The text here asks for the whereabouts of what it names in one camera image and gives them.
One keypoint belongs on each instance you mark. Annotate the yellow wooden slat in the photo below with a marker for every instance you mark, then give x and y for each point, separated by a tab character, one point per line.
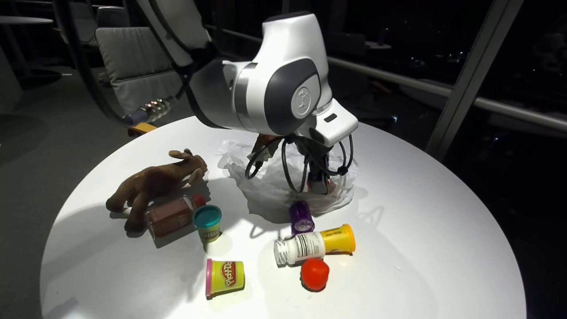
143	128

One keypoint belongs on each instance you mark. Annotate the purple dough tub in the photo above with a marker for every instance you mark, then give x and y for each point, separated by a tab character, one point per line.
302	217

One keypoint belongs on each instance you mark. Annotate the dark background chair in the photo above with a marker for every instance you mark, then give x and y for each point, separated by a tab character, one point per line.
82	20

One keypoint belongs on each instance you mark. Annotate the small yellow dough tub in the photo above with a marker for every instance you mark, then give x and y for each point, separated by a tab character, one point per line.
339	240

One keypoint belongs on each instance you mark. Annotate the brown plush moose toy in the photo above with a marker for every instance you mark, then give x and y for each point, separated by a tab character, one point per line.
153	183

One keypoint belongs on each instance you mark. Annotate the grey slanted metal post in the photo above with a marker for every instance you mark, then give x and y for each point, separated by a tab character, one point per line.
472	77

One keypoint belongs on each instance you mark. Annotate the dark background table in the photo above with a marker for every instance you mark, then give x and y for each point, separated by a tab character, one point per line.
24	20

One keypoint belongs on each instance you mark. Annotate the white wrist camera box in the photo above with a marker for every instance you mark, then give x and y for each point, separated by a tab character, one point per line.
336	121

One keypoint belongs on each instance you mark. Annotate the teal lid dough tub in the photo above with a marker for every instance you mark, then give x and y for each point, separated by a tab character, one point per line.
208	222

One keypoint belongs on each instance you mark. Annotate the grey upholstered chair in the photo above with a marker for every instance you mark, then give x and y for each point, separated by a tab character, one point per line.
135	64

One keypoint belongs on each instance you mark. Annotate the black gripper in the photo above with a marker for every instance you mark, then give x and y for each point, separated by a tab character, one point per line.
316	153

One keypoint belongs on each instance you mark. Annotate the grey metal railing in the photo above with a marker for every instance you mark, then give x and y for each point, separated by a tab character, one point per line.
508	112

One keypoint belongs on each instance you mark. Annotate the clear plastic bag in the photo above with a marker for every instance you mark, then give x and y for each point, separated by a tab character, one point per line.
267	192

